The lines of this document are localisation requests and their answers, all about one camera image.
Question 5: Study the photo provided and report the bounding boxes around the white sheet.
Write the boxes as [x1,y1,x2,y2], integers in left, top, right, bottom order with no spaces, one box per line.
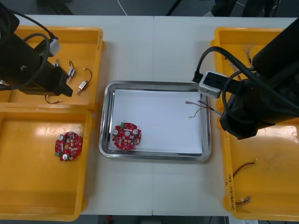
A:
[107,89,203,154]

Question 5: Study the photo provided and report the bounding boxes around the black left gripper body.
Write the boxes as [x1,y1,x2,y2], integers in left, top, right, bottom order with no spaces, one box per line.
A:
[18,58,68,97]

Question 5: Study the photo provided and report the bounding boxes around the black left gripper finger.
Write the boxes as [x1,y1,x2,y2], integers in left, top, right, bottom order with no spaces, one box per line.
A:
[59,78,73,98]

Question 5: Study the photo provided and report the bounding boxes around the white cable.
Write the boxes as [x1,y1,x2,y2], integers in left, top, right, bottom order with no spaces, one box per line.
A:
[117,0,128,16]

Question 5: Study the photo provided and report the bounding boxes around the yellow-orange plastic bin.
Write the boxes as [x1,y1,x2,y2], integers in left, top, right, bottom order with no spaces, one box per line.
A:
[217,115,299,221]
[0,104,96,222]
[0,25,105,113]
[211,27,299,110]

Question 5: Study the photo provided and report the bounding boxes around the harness with metal terminals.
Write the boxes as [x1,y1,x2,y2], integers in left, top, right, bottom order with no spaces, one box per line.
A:
[235,195,253,206]

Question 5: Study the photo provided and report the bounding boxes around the metal solenoid with white label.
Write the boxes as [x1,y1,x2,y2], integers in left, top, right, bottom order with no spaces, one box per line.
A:
[76,68,93,95]

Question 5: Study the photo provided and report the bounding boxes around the steel tray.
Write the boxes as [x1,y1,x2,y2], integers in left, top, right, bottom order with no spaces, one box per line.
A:
[98,80,213,164]

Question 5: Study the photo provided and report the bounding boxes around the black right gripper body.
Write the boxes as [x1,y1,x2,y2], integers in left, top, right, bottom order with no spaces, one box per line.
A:
[220,72,285,140]

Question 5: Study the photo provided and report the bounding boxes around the round red circuit board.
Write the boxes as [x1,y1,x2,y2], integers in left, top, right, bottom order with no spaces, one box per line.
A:
[54,131,84,162]
[111,121,143,152]

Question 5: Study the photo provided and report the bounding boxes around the person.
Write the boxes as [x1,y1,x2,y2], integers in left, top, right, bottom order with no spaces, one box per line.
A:
[203,0,299,18]

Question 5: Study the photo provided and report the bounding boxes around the black pole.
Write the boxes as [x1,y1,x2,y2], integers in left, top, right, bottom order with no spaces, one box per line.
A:
[165,0,183,16]

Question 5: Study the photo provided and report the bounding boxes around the grey and red-black wire harness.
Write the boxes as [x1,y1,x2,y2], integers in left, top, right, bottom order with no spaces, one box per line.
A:
[185,99,222,119]

